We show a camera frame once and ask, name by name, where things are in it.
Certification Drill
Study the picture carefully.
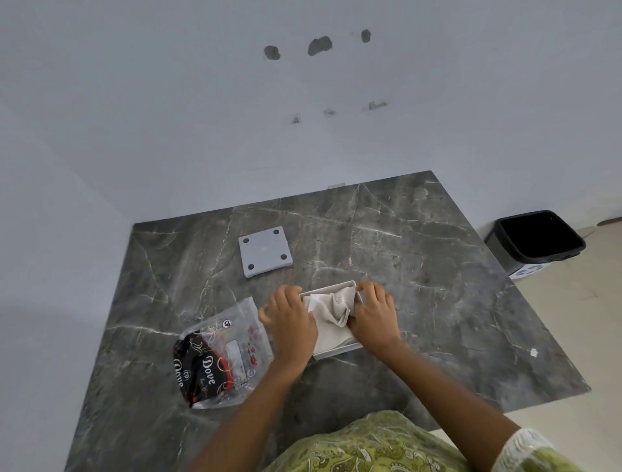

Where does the person's right hand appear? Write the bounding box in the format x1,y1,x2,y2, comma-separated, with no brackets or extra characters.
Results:
348,281,403,356

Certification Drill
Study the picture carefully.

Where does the person's left hand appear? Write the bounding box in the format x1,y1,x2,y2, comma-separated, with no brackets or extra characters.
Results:
259,284,319,373

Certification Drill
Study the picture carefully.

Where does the cream cloth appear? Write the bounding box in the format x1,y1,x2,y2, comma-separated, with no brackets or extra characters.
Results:
304,286,358,355

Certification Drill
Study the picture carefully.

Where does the white box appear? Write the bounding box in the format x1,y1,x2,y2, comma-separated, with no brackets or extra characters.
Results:
298,280,365,361

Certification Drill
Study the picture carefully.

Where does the person's right forearm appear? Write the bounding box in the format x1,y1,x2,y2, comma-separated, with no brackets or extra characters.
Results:
373,336,522,463

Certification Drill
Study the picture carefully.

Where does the person's left forearm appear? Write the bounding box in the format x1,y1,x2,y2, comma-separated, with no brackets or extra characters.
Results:
187,359,312,472

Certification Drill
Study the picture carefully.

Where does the grey square lid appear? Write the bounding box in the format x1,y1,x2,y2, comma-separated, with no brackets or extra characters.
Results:
238,227,294,281

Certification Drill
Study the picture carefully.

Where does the clear plastic bag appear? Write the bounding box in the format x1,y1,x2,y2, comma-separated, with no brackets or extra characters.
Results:
173,297,274,411

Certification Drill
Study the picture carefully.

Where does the black printed packet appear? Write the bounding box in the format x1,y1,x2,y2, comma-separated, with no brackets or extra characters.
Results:
173,331,230,407

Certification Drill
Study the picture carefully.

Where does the green patterned garment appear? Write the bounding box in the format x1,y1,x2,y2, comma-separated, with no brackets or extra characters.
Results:
262,410,591,472

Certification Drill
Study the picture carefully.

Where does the black trash bin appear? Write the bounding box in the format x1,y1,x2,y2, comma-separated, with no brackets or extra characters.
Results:
484,210,587,279

